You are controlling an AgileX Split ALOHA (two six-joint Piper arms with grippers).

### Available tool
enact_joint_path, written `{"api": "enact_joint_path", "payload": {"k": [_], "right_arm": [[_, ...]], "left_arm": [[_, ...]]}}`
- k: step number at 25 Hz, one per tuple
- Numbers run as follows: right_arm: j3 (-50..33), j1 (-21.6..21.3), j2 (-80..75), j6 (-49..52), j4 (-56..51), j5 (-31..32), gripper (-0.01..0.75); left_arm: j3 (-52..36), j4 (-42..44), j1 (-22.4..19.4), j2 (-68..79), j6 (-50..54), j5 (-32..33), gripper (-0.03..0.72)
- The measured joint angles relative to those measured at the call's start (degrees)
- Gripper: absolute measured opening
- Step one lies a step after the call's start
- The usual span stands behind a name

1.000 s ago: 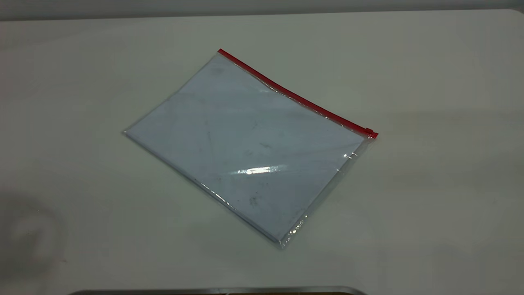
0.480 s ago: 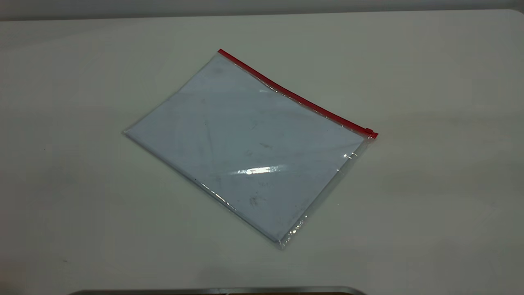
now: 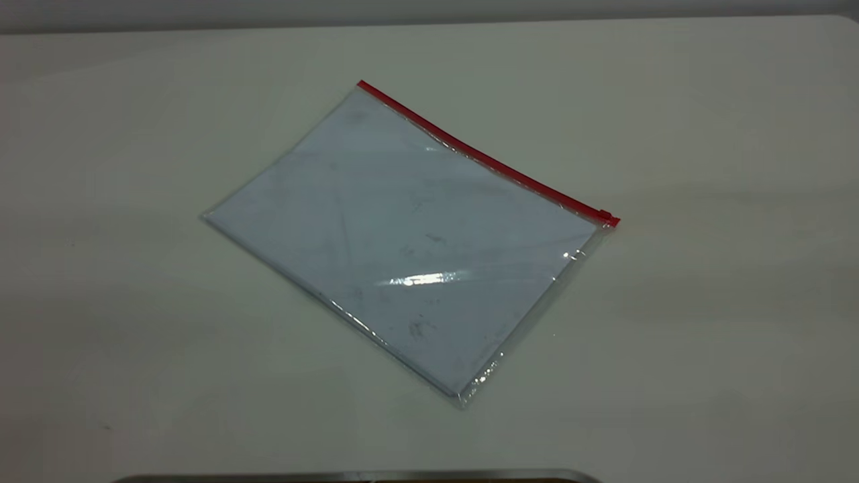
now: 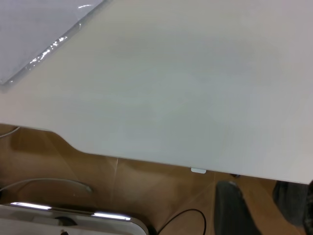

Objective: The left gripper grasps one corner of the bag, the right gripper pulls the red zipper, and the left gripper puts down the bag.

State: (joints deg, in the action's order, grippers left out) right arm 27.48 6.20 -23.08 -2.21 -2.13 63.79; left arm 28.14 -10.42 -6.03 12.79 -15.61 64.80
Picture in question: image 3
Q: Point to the clear zip bag red zipper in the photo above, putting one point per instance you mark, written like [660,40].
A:
[416,241]

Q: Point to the red zipper slider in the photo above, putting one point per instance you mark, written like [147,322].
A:
[607,217]

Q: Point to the grey metal bar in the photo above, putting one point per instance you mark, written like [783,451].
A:
[349,477]

